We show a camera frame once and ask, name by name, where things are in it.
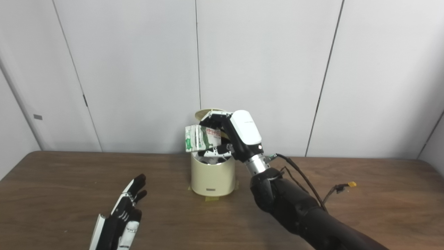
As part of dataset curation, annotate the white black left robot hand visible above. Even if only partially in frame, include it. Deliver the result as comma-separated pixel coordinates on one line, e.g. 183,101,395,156
89,174,147,250

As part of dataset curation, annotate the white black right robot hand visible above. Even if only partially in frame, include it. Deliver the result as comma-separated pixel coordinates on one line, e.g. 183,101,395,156
199,110,264,164

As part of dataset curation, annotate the white green milk carton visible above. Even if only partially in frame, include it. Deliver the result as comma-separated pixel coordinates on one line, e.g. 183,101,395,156
185,125,222,153

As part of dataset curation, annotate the cream-colored bin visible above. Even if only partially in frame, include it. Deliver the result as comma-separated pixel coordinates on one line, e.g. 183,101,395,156
190,137,236,197

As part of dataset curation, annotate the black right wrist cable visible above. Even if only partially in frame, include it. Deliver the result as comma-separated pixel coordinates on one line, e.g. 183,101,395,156
265,154,328,212

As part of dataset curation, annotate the black cable yellow connector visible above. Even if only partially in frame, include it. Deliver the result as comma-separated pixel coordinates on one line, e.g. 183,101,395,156
323,181,357,205

